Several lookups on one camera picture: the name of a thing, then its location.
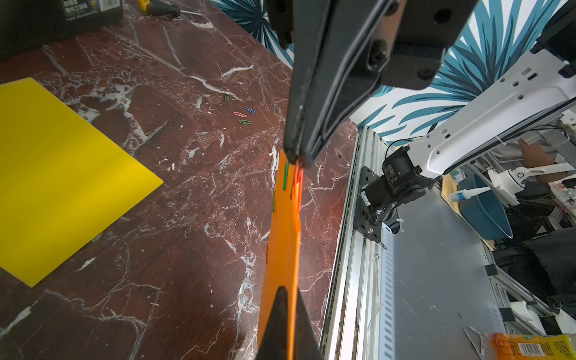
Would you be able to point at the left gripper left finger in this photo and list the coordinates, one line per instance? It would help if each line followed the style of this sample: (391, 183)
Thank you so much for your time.
(274, 341)

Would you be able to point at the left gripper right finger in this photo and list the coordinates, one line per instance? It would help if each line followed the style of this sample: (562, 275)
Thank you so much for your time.
(305, 345)

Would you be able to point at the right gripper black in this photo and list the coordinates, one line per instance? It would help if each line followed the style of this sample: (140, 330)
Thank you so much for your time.
(345, 50)

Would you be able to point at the orange paper sheet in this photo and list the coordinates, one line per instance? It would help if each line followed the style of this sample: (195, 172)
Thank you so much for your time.
(282, 255)

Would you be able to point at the blue paperclip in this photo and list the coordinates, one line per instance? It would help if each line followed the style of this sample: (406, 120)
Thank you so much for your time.
(251, 111)

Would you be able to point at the yellow paper sheet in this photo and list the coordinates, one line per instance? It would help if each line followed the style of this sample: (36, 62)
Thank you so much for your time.
(63, 182)

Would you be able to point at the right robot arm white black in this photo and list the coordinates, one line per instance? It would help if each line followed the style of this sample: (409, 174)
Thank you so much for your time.
(541, 78)

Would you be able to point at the green paperclip on orange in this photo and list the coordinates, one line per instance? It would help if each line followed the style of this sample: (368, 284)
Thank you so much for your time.
(286, 169)

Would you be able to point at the red paperclip on orange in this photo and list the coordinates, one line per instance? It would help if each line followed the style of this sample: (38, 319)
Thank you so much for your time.
(297, 188)

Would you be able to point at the small screwdriver yellow black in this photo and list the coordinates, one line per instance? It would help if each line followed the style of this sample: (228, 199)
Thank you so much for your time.
(159, 8)

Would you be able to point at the yellow black toolbox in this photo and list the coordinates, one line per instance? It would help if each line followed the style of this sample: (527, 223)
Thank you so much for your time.
(30, 24)

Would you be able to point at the aluminium frame rail front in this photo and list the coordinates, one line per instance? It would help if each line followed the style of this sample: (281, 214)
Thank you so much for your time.
(352, 316)

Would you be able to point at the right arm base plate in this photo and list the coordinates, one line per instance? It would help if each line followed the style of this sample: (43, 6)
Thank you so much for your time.
(371, 211)

